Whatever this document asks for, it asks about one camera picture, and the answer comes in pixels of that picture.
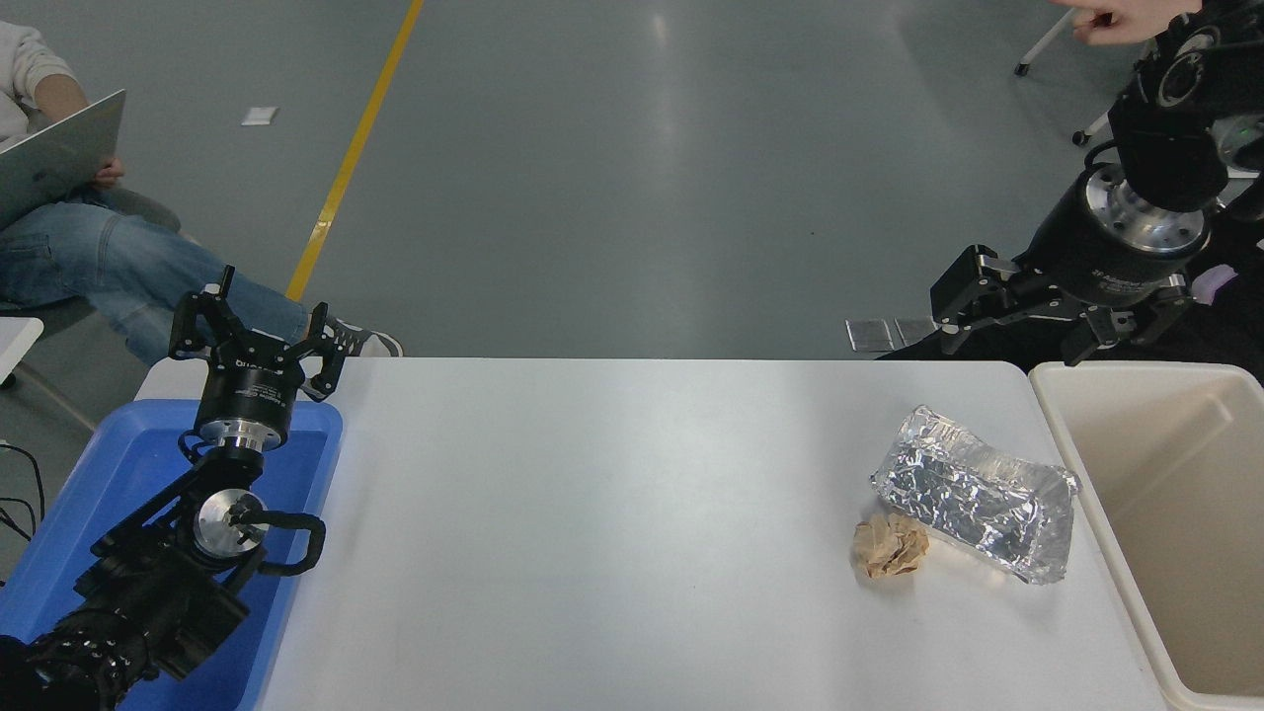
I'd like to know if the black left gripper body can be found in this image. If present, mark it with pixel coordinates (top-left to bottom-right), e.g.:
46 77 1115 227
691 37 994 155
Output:
196 331 309 437

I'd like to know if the white side table corner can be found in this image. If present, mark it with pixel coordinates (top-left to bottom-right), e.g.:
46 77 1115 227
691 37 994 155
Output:
0 316 45 386

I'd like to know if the large pale plastic bin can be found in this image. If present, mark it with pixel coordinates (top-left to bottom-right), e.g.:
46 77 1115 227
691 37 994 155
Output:
1029 361 1264 711

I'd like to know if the person with laptop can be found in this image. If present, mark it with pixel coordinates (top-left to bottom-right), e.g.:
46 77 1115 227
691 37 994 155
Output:
0 20 404 368

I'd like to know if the silver laptop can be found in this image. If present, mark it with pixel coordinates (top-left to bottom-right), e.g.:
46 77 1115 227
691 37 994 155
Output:
0 89 127 230

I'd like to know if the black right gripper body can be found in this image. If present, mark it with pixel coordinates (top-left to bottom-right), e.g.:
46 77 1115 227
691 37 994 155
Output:
1025 186 1210 309

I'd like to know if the blue plastic tray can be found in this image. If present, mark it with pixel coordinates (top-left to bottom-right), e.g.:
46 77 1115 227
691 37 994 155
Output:
0 398 345 711

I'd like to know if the bin-side person's right hand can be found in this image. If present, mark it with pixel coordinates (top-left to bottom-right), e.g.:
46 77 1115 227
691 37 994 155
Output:
1050 0 1203 46

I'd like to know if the person beside the bin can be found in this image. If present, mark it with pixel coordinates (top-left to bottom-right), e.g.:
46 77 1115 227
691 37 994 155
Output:
879 0 1264 384

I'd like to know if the silver foil tray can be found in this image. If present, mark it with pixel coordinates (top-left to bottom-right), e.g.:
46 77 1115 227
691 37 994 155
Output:
869 405 1080 586

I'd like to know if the white wheeled chair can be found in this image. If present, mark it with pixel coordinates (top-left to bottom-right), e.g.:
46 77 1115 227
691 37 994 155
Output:
1014 8 1119 147

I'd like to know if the crumpled tan paper ball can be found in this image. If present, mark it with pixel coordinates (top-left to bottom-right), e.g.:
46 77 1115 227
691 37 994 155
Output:
852 512 931 581

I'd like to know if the black cable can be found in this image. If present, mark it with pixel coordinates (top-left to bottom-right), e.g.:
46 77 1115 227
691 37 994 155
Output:
0 442 47 542

